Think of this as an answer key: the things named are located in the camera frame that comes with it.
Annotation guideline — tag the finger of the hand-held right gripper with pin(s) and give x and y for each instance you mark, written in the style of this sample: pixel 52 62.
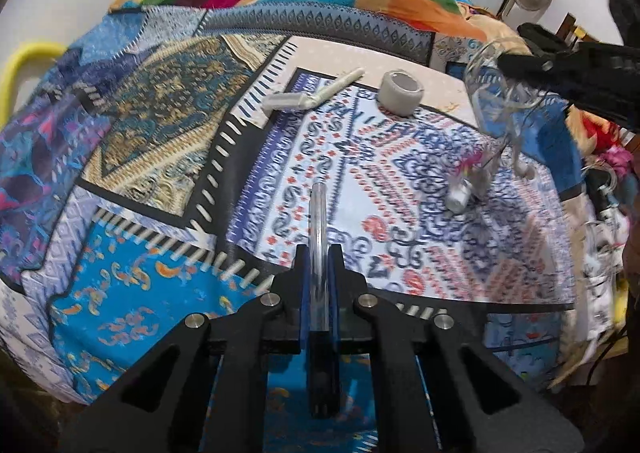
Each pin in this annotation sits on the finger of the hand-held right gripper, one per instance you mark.
pixel 530 64
pixel 545 40

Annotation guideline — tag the white tape roll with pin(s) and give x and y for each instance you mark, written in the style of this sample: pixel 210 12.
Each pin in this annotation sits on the white tape roll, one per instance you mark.
pixel 395 95

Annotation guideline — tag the red plush toy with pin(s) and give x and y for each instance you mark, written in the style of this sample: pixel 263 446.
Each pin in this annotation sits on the red plush toy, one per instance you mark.
pixel 610 153

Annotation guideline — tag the yellow foam tube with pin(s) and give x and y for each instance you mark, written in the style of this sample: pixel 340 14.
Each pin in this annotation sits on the yellow foam tube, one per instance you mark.
pixel 25 58

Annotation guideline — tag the white plastic stick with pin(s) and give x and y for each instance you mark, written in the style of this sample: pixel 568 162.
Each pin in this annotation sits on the white plastic stick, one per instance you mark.
pixel 340 83

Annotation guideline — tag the white flat plastic piece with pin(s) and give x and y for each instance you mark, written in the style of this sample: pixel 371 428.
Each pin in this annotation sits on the white flat plastic piece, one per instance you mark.
pixel 290 102

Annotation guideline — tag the small white pink-flowered object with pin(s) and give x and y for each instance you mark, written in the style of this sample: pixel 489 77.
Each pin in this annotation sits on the small white pink-flowered object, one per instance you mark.
pixel 457 198

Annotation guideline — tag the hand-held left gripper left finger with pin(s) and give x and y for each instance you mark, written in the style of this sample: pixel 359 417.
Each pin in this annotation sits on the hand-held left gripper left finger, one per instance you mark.
pixel 302 293

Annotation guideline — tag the blue patterned bedspread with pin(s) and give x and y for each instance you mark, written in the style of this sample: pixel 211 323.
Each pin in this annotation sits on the blue patterned bedspread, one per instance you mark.
pixel 150 183

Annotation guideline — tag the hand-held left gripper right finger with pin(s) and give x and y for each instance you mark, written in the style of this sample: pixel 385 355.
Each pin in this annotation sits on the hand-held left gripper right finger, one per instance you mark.
pixel 336 293

